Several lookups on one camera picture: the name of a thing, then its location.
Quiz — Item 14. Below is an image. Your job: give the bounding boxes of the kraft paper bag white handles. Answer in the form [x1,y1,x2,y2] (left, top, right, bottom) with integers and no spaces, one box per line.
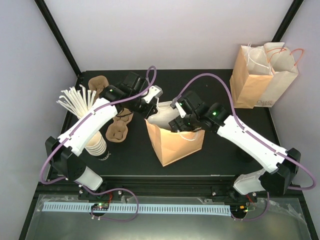
[145,99,205,167]

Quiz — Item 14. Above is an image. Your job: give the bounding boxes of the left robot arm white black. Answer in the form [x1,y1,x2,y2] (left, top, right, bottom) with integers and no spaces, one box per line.
[44,72,163,200]

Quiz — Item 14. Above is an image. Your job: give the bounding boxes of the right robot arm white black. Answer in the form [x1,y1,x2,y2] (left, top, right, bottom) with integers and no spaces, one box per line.
[169,91,301,202]

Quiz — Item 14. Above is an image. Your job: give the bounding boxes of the stacked brown pulp cup carriers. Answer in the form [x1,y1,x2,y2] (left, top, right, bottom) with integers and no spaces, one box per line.
[88,75,110,102]

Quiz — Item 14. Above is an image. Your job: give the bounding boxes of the stack of white paper cups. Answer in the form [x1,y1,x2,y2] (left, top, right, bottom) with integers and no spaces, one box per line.
[84,131,110,161]

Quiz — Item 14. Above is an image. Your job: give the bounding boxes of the stack of black cup lids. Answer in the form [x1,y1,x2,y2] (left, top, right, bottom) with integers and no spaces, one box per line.
[235,147,254,163]

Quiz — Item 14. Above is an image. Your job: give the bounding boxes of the cup holding white straws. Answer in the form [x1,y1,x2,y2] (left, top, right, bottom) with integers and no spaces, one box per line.
[56,84,98,119]

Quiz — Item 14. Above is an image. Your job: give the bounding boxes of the tall kraft paper bag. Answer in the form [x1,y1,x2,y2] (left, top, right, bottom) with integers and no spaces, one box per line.
[230,44,273,109]

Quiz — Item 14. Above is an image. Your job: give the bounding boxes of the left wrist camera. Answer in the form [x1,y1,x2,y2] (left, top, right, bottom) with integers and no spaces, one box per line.
[142,85,163,104]

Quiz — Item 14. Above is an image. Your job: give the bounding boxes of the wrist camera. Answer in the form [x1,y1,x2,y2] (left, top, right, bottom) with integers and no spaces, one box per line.
[142,85,163,104]
[170,98,186,119]

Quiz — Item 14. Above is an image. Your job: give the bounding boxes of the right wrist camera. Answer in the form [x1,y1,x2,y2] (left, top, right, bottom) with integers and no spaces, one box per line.
[170,98,186,119]

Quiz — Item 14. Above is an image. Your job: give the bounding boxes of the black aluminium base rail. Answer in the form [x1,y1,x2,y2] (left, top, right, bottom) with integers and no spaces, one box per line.
[47,174,301,201]

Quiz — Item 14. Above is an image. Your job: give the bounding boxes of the white paper bag orange handles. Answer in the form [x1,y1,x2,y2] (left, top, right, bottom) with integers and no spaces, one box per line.
[255,42,305,108]

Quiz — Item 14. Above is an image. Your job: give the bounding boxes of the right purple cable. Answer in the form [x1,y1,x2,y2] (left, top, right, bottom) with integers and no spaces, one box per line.
[172,73,317,223]

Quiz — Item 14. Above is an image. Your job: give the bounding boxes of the purple cable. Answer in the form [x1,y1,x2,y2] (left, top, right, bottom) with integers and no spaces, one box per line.
[172,73,317,223]
[39,65,158,222]

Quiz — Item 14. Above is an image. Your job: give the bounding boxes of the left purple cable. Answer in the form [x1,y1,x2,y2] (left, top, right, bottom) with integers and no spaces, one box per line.
[39,65,158,222]

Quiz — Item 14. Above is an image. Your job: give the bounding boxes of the light blue slotted cable duct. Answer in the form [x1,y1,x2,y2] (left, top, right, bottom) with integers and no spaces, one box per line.
[42,202,231,217]

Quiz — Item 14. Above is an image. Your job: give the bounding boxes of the left black frame post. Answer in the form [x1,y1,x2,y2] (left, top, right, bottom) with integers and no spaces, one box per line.
[34,0,82,77]

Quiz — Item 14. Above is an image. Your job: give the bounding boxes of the black frame post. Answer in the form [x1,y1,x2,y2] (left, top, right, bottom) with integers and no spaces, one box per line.
[34,0,82,77]
[271,0,304,42]

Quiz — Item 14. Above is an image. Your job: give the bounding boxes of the right black frame post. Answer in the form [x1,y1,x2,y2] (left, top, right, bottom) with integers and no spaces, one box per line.
[271,0,304,42]

